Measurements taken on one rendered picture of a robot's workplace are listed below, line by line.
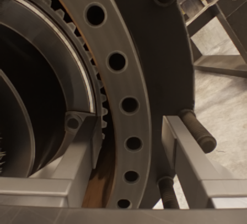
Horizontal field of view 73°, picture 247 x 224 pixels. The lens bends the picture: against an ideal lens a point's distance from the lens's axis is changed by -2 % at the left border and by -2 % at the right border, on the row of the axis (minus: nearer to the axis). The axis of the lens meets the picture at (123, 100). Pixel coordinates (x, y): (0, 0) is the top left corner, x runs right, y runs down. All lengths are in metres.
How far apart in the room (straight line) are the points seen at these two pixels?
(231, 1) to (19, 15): 1.24
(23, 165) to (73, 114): 0.07
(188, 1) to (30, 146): 3.16
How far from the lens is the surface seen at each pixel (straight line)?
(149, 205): 0.27
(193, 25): 1.30
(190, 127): 0.16
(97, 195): 0.23
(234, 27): 1.35
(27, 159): 0.19
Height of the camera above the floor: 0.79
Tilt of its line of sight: 12 degrees down
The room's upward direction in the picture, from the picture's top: 42 degrees counter-clockwise
